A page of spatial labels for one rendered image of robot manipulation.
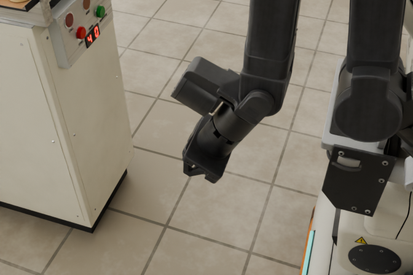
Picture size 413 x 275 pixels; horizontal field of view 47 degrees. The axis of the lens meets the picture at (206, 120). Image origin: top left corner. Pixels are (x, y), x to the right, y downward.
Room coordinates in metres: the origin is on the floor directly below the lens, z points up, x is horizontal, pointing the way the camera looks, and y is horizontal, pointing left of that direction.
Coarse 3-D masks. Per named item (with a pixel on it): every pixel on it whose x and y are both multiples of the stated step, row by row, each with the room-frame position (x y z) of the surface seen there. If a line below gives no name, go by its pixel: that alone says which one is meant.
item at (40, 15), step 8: (40, 0) 0.85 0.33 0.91; (48, 0) 0.87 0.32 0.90; (0, 8) 0.88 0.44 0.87; (32, 8) 0.86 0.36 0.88; (40, 8) 0.85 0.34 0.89; (48, 8) 0.87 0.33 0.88; (0, 16) 0.88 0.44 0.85; (8, 16) 0.88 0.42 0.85; (16, 16) 0.87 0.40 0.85; (24, 16) 0.87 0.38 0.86; (32, 16) 0.86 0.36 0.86; (40, 16) 0.85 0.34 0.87; (48, 16) 0.86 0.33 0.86; (32, 24) 0.86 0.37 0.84; (40, 24) 0.85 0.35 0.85; (48, 24) 0.86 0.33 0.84
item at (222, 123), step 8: (216, 104) 0.48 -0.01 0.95; (224, 104) 0.49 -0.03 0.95; (232, 104) 0.48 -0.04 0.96; (216, 112) 0.50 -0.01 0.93; (224, 112) 0.48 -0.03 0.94; (232, 112) 0.47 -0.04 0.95; (216, 120) 0.48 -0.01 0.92; (224, 120) 0.47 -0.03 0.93; (232, 120) 0.47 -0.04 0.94; (240, 120) 0.46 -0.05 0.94; (216, 128) 0.48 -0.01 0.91; (224, 128) 0.47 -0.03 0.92; (232, 128) 0.47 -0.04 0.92; (240, 128) 0.46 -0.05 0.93; (248, 128) 0.47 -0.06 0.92; (224, 136) 0.47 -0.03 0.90; (232, 136) 0.47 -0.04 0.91; (240, 136) 0.47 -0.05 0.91
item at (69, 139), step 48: (0, 48) 0.88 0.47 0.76; (48, 48) 0.88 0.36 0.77; (96, 48) 1.06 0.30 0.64; (0, 96) 0.90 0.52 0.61; (48, 96) 0.85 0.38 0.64; (96, 96) 1.02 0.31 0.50; (0, 144) 0.92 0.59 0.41; (48, 144) 0.87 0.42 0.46; (96, 144) 0.97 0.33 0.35; (0, 192) 0.95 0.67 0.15; (48, 192) 0.89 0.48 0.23; (96, 192) 0.91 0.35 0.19
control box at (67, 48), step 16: (64, 0) 0.97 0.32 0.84; (80, 0) 0.98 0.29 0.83; (96, 0) 1.05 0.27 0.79; (64, 16) 0.91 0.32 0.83; (80, 16) 0.97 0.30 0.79; (96, 16) 1.03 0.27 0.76; (112, 16) 1.11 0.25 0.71; (64, 32) 0.90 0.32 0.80; (64, 48) 0.89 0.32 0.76; (80, 48) 0.94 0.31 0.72; (64, 64) 0.89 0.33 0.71
